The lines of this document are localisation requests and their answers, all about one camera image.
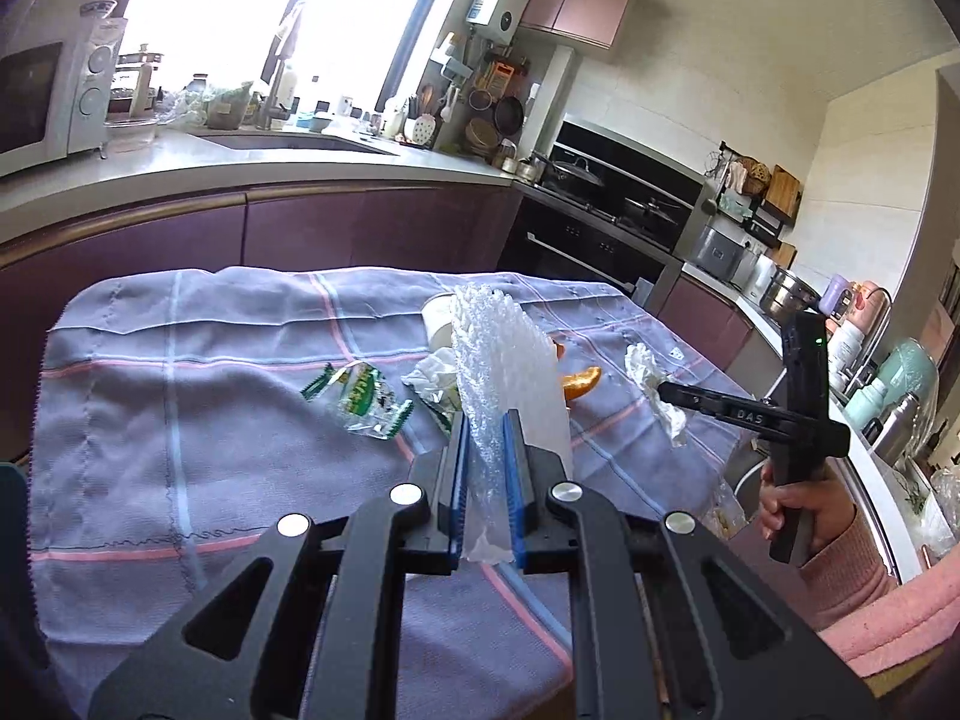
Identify clear bubble wrap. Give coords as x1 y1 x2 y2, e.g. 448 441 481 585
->
452 283 573 564

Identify white tissue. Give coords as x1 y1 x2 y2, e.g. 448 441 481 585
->
402 348 462 434

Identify mint green kettle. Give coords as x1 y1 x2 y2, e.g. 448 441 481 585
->
844 338 939 431

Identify green snack wrapper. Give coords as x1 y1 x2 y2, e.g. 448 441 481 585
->
301 361 413 440

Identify pink wall cabinet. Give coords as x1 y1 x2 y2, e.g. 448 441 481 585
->
521 0 631 50

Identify white microwave oven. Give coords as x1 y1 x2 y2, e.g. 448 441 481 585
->
2 16 127 177

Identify steel pot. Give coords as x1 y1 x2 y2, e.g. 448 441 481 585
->
760 268 820 327

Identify pink right sleeve forearm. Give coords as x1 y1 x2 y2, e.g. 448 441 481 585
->
800 515 960 678

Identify black built-in oven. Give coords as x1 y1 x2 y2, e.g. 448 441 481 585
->
498 115 711 314

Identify small white wrapper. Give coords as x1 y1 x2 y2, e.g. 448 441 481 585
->
623 341 690 449

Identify purple kitchen base cabinets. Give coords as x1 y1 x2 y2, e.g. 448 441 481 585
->
2 182 521 458

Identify wooden cutting board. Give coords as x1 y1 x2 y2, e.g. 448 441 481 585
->
763 164 802 226

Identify black hanging frying pan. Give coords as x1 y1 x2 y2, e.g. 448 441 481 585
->
493 94 524 138

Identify purple plaid tablecloth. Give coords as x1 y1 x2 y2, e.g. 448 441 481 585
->
29 268 743 718

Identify white paper cup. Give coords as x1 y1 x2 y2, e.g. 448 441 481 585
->
421 293 457 351

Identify kitchen sink faucet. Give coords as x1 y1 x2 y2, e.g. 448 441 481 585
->
256 8 299 132

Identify orange peel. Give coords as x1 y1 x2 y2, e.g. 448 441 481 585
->
562 366 602 403

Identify right hand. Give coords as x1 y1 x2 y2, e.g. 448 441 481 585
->
758 460 857 556

